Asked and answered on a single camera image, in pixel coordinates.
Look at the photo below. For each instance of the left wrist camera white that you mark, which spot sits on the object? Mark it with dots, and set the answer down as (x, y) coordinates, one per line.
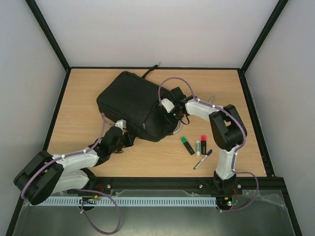
(121, 124)

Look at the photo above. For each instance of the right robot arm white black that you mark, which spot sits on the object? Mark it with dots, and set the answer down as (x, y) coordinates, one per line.
(228, 130)

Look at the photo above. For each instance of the green highlighter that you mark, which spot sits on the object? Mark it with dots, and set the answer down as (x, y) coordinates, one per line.
(187, 145)

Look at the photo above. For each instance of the blue capped marker pen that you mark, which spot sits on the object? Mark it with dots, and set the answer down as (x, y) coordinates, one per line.
(203, 159)

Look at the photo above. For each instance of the white glue stick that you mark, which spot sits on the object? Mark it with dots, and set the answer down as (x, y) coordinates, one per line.
(198, 148)

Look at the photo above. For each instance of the pink highlighter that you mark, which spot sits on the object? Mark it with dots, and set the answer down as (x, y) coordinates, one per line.
(203, 144)

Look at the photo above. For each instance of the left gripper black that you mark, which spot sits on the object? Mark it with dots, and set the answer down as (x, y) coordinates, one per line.
(130, 143)

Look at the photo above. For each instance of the black student backpack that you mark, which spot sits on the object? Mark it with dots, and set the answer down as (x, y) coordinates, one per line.
(135, 99)

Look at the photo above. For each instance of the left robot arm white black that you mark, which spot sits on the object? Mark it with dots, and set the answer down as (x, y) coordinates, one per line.
(48, 174)

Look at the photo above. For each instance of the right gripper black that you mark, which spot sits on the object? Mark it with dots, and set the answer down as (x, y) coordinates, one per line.
(171, 113)

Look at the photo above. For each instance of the light blue cable duct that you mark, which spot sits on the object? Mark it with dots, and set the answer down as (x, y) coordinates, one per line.
(131, 202)

